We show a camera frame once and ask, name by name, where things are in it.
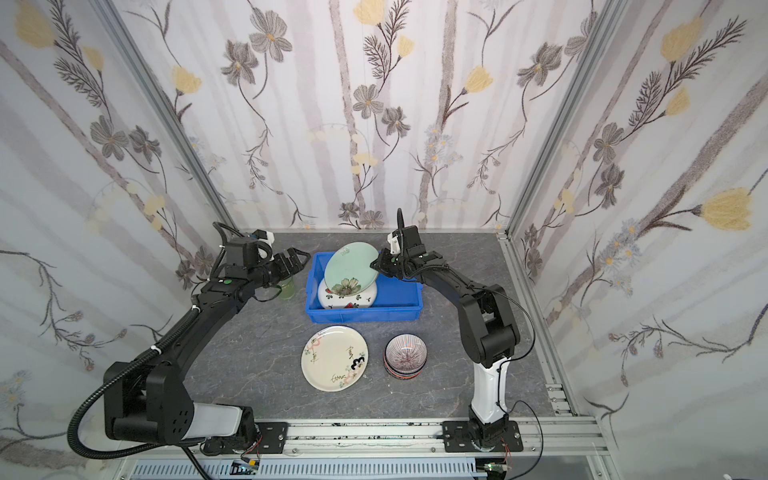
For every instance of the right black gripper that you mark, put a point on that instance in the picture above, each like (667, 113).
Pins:
(393, 262)

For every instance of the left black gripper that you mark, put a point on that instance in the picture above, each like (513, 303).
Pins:
(282, 264)

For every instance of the green flower plate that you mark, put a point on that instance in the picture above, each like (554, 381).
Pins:
(349, 271)

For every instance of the white watermelon plate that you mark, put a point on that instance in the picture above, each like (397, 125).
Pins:
(348, 300)

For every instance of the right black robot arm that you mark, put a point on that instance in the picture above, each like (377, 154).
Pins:
(488, 329)

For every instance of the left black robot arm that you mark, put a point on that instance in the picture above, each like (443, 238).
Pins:
(145, 401)

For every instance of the blue plastic bin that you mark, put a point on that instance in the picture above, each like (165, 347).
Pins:
(396, 300)

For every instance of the green glass cup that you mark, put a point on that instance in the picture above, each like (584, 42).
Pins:
(286, 289)

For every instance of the purple striped top bowl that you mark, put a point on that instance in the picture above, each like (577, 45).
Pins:
(406, 353)

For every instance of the red patterned bottom bowl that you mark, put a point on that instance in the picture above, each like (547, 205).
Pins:
(401, 375)

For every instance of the cream plum blossom plate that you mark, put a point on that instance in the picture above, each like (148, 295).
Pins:
(334, 359)

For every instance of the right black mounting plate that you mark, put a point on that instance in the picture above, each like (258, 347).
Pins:
(470, 436)

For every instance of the black mounting plate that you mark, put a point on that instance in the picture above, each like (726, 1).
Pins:
(470, 436)
(270, 437)

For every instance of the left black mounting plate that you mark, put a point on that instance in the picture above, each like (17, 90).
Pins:
(270, 437)

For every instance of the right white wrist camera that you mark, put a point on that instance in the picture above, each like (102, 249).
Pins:
(394, 244)

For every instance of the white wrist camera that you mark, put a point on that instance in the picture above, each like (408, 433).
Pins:
(264, 243)
(394, 244)

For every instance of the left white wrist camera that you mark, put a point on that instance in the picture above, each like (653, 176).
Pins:
(264, 243)

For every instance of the white slotted cable duct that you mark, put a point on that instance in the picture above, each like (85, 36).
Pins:
(376, 468)

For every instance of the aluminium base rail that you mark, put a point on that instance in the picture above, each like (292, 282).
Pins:
(554, 447)

